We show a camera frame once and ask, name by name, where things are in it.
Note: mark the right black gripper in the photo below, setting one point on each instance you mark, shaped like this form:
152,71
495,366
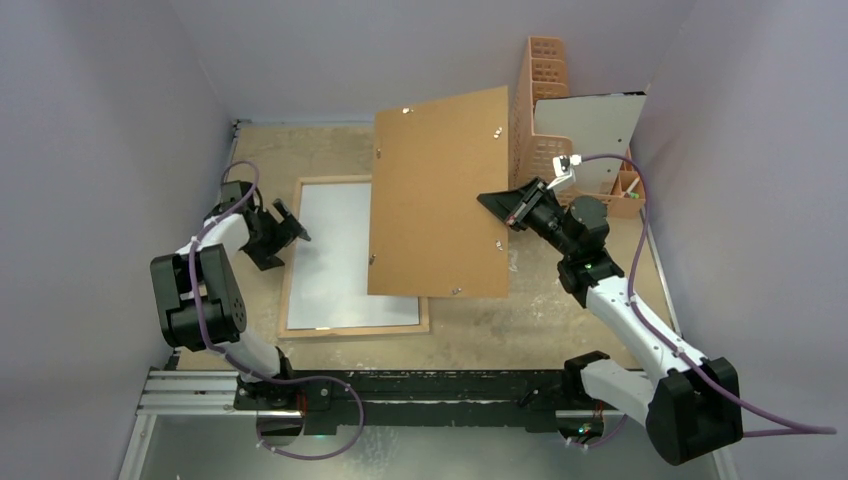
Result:
525,207

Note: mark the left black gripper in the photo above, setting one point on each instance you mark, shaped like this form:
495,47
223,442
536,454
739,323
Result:
266,256

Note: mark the printed photo of driver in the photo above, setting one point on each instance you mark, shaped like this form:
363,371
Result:
331,265

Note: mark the brown cardboard backing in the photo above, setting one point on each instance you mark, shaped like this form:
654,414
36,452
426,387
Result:
429,235

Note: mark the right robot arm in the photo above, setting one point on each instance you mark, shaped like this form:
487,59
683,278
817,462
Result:
681,397

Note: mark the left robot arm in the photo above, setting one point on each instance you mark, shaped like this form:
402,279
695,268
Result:
198,301

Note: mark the white marker pen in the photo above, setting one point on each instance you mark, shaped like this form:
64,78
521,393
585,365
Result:
630,191

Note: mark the white board sheet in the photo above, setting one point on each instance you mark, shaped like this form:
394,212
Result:
595,124

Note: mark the orange plastic file organizer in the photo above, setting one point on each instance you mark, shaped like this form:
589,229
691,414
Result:
544,75

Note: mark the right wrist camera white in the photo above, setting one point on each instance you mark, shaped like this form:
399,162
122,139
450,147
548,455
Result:
564,172

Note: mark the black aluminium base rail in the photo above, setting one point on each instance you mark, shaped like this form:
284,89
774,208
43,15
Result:
532,400

